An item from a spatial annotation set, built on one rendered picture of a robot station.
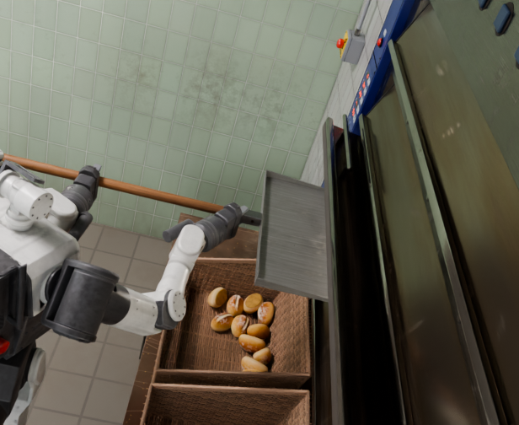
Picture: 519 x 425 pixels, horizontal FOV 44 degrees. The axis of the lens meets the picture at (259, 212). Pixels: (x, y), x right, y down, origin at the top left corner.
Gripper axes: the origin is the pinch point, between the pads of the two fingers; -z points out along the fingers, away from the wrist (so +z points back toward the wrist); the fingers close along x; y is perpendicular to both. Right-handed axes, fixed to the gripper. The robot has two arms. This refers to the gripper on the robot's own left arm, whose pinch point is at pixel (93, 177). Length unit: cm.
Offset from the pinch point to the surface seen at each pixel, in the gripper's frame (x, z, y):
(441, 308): -37, 55, 89
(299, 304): 40, -19, 74
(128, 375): 120, -30, 17
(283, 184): 2, -32, 55
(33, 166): 0.1, 3.8, -17.0
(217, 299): 56, -26, 45
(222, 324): 57, -16, 50
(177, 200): -0.2, -2.0, 25.5
